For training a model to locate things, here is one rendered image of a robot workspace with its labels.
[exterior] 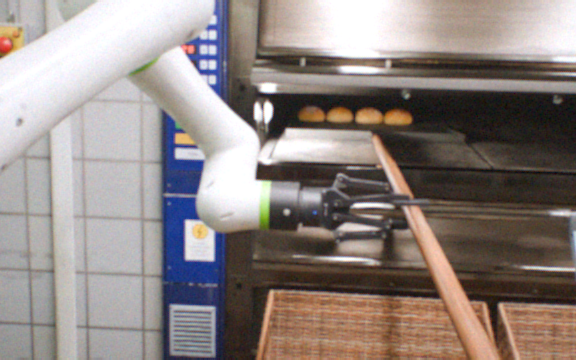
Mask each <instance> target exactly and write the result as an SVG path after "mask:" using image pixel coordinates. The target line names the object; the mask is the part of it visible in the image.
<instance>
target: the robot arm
mask: <svg viewBox="0 0 576 360"><path fill-rule="evenodd" d="M56 4H57V8H59V11H60V13H61V15H62V17H63V19H64V20H65V21H66V23H64V24H63V25H61V26H59V27H58V28H56V29H54V31H53V32H50V33H48V34H47V35H45V36H43V37H42V38H40V39H38V40H36V41H34V42H33V43H31V44H29V45H27V46H26V47H24V48H22V49H20V50H18V51H16V52H14V53H12V54H10V55H8V56H6V57H4V58H2V59H1V60H0V175H1V174H2V173H3V172H4V171H5V170H6V169H7V168H8V167H9V166H10V165H12V164H13V163H14V162H15V161H16V160H17V159H18V158H19V157H20V156H21V155H22V154H24V153H25V152H26V151H27V150H28V149H29V148H30V147H31V146H33V145H35V144H36V143H37V141H38V140H39V139H41V138H42V137H43V136H44V135H45V134H46V133H48V132H49V131H50V130H51V129H52V128H54V127H55V126H56V125H57V124H59V123H60V122H61V121H62V120H64V119H65V118H66V117H67V116H69V115H70V114H71V113H73V112H74V111H75V110H77V109H78V108H79V107H81V106H82V105H83V104H85V103H86V102H87V101H89V100H90V99H91V98H93V97H94V96H96V95H97V94H98V93H100V92H101V91H103V90H104V89H106V88H107V87H109V86H110V85H112V84H114V83H116V82H117V81H119V80H120V79H122V78H124V77H126V78H127V79H128V80H129V81H131V82H132V83H133V84H134V85H136V86H137V87H138V88H139V89H141V90H142V91H143V92H144V93H146V94H147V95H148V96H149V97H150V98H152V99H153V100H154V101H155V102H156V103H157V104H158V105H160V106H161V107H162V108H163V109H164V110H165V111H166V112H167V113H168V114H169V115H170V116H171V118H172V119H173V120H174V121H175V122H176V123H177V124H178V125H179V126H180V127H181V128H182V129H183V131H184V132H185V133H186V134H187V135H188V136H189V137H190V139H191V140H192V141H193V142H194V143H195V145H196V146H197V147H198V149H199V150H200V151H201V153H202V154H203V155H204V167H203V172H202V177H201V182H200V186H199V190H198V194H197V197H196V211H197V214H198V216H199V218H200V220H201V221H202V223H203V224H204V225H205V226H206V227H208V228H209V229H211V230H213V231H215V232H219V233H231V232H236V231H243V230H274V231H296V232H297V231H298V228H299V224H302V227H308V228H324V229H327V230H328V231H331V232H332V234H333V237H334V242H335V243H336V244H340V243H342V242H345V241H349V240H372V239H385V238H386V237H387V234H388V232H389V230H408V229H409V224H408V221H407V219H406V218H402V217H389V221H388V220H387V221H386V220H381V219H375V218H370V217H365V216H360V215H355V214H352V213H350V207H351V206H354V205H358V204H368V203H378V202H388V201H390V203H391V205H392V206H421V207H430V201H429V200H428V199H411V196H410V194H404V193H392V192H391V191H390V188H389V185H388V184H387V183H382V182H374V181H367V180H360V179H352V178H348V177H346V176H345V175H343V174H338V175H337V180H336V182H335V184H334V185H333V186H330V187H328V188H303V190H302V191H300V183H291V182H268V181H255V175H256V169H257V163H258V158H259V153H260V143H259V139H258V137H257V135H256V133H255V132H254V130H253V129H252V128H251V127H249V126H248V125H247V124H246V123H245V122H244V121H242V120H241V119H240V118H239V117H238V116H237V115H236V114H235V113H233V112H232V111H231V110H230V109H229V108H228V107H227V106H226V105H225V104H224V103H223V102H222V101H221V99H220V98H219V97H218V96H217V95H216V94H215V93H214V92H213V91H212V89H211V88H210V87H209V86H208V85H207V83H206V82H205V81H204V80H203V78H202V77H201V76H200V75H199V73H198V72H197V71H196V69H195V68H194V66H193V65H192V64H191V62H190V61H189V59H188V58H187V56H186V55H185V53H184V52H183V50H182V49H181V47H180V46H181V45H183V44H185V43H187V42H189V41H191V40H193V39H195V38H197V37H198V36H199V35H200V34H201V33H202V32H203V31H204V30H205V29H206V27H207V26H208V24H209V22H210V20H211V18H212V15H213V11H214V0H56ZM346 186H348V187H354V188H361V189H369V190H376V191H383V192H384V193H378V194H368V195H358V196H354V195H352V196H347V195H346V194H344V193H343V192H342V191H341V190H339V189H338V188H340V187H341V188H345V187H346ZM345 223H350V224H359V225H364V226H369V227H374V228H380V229H381V230H363V231H346V232H343V231H342V230H337V228H339V227H340V226H342V225H344V224H345Z"/></svg>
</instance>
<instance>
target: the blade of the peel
mask: <svg viewBox="0 0 576 360"><path fill-rule="evenodd" d="M369 130H380V132H381V134H382V140H383V141H392V142H423V143H454V144H464V135H463V134H460V132H458V131H455V130H453V129H450V128H447V127H446V126H428V127H421V126H389V125H358V124H326V123H295V122H290V124H289V125H288V127H287V129H286V138H300V139H331V140H361V141H369Z"/></svg>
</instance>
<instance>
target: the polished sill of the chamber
mask: <svg viewBox="0 0 576 360"><path fill-rule="evenodd" d="M396 167H397V169H399V171H400V173H401V174H402V176H403V178H404V180H405V182H406V184H407V185H423V186H448V187H473V188H498V189H523V190H549V191H573V192H576V172H561V171H534V170H508V169H482V168H456V167H431V166H405V165H396ZM338 174H343V175H345V176H346V177H348V178H352V179H360V180H367V181H374V182H382V183H387V184H390V182H389V180H388V178H387V175H386V173H385V171H384V168H383V166H382V165H378V164H353V163H327V162H301V161H276V160H258V163H257V169H256V175H255V179H274V180H299V181H324V182H336V180H337V175H338Z"/></svg>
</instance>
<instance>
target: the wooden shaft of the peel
mask: <svg viewBox="0 0 576 360"><path fill-rule="evenodd" d="M371 141H372V143H373V146H374V148H375V150H376V152H377V155H378V157H379V159H380V162H381V164H382V166H383V168H384V171H385V173H386V175H387V178H388V180H389V182H390V185H391V187H392V189H393V191H394V193H404V194H410V196H411V199H414V197H413V195H412V193H411V191H410V190H409V188H408V186H407V184H406V182H405V180H404V178H403V176H402V174H401V173H400V171H399V169H397V167H396V165H395V163H394V161H393V159H392V157H391V155H390V154H389V152H388V150H387V148H386V146H385V144H384V142H383V140H382V138H381V137H380V136H379V135H374V136H373V137H372V139H371ZM401 207H402V210H403V212H404V214H405V217H406V219H407V221H408V224H409V226H410V228H411V230H412V233H413V235H414V237H415V240H416V242H417V244H418V246H419V249H420V251H421V253H422V256H423V258H424V260H425V263H426V265H427V267H428V269H429V272H430V274H431V276H432V279H433V281H434V283H435V285H436V289H437V291H438V293H439V296H440V298H441V300H442V303H443V305H444V307H445V309H446V312H447V314H448V316H449V319H450V321H451V323H452V325H453V328H454V330H455V332H456V335H457V337H458V339H459V342H460V344H461V345H462V346H463V348H464V351H465V353H466V355H467V358H468V360H500V359H499V357H498V355H497V353H496V351H495V350H494V348H493V346H492V344H491V342H490V340H489V338H488V336H487V334H486V333H485V331H484V329H483V327H482V325H481V323H480V321H479V319H478V317H477V316H476V314H475V312H474V310H473V308H472V307H471V306H470V304H469V302H468V300H467V298H466V297H465V295H464V293H463V291H462V289H461V287H460V285H459V283H458V280H457V279H456V277H455V275H454V273H453V271H452V269H451V267H450V265H449V263H448V262H447V260H446V258H445V256H444V254H443V252H442V250H441V248H440V246H439V244H438V243H437V241H436V239H435V237H434V235H433V233H432V231H431V229H430V227H429V226H428V224H427V222H426V220H425V218H424V216H423V214H422V212H421V210H420V208H419V207H418V206H401Z"/></svg>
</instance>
